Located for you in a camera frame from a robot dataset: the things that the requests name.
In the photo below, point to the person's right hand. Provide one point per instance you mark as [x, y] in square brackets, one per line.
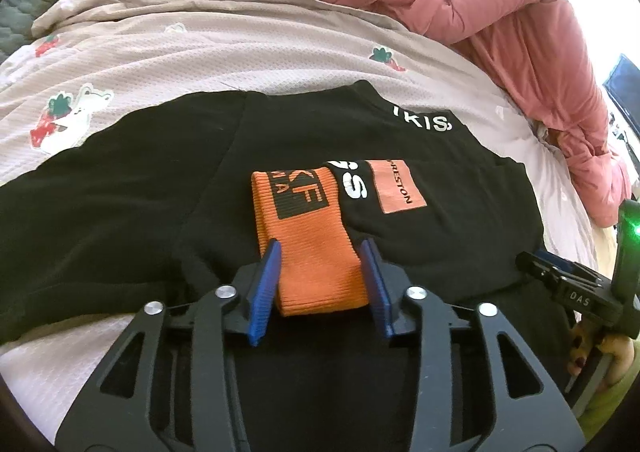
[622, 354]

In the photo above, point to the pink strawberry bear printed blanket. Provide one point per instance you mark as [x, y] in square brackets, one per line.
[200, 46]

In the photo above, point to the dark screen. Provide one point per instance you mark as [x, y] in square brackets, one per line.
[625, 86]

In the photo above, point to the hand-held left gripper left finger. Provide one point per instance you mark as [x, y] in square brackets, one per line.
[263, 292]

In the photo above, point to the black sweatshirt with orange cuffs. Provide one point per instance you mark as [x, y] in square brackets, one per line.
[150, 192]

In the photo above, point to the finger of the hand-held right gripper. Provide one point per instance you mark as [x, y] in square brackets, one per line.
[542, 266]

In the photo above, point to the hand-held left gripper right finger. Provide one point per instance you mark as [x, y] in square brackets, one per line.
[376, 292]

